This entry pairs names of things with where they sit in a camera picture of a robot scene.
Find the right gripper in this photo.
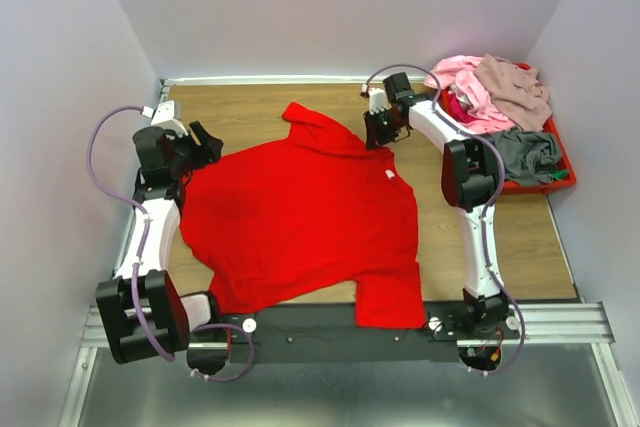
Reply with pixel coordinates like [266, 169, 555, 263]
[361, 109, 403, 153]

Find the red plastic bin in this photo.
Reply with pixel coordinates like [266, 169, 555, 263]
[439, 63, 577, 195]

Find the red t-shirt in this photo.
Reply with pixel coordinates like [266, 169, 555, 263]
[180, 103, 426, 329]

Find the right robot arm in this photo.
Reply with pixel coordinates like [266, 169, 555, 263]
[360, 72, 509, 339]

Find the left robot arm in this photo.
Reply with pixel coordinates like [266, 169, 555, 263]
[96, 122, 223, 364]

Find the magenta shirt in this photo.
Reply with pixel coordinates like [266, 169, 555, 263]
[447, 92, 476, 124]

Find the light pink shirt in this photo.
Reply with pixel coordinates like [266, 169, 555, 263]
[431, 55, 515, 134]

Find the dusty pink shirt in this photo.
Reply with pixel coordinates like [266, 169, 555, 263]
[474, 54, 552, 132]

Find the grey shirt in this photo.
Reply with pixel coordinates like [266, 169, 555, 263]
[490, 128, 562, 186]

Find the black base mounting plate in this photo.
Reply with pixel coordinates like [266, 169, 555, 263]
[186, 301, 521, 381]

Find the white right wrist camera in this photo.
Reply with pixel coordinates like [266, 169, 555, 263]
[360, 84, 388, 115]

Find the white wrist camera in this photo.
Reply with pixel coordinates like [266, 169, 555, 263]
[360, 84, 388, 115]
[141, 100, 188, 138]

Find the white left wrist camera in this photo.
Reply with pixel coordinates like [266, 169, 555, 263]
[141, 100, 188, 138]

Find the aluminium left rail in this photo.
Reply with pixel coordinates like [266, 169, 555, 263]
[86, 105, 179, 310]

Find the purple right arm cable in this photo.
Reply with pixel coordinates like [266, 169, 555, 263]
[363, 63, 527, 377]

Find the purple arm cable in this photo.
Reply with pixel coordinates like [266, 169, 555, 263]
[363, 63, 527, 377]
[87, 104, 176, 363]

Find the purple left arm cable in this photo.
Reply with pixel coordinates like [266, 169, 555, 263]
[87, 104, 176, 363]

